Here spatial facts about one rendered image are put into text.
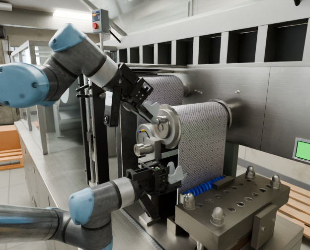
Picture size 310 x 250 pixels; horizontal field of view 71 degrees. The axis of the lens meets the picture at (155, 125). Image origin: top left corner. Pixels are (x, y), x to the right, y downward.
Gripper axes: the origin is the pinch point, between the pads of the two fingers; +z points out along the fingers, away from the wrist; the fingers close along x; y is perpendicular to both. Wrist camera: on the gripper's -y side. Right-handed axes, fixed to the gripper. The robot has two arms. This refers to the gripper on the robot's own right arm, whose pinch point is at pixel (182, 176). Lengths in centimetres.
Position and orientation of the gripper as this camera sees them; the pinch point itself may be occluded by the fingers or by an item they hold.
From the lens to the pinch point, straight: 74.4
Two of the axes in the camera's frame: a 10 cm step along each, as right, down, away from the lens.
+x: -5.9, -1.9, 7.8
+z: 8.0, -1.4, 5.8
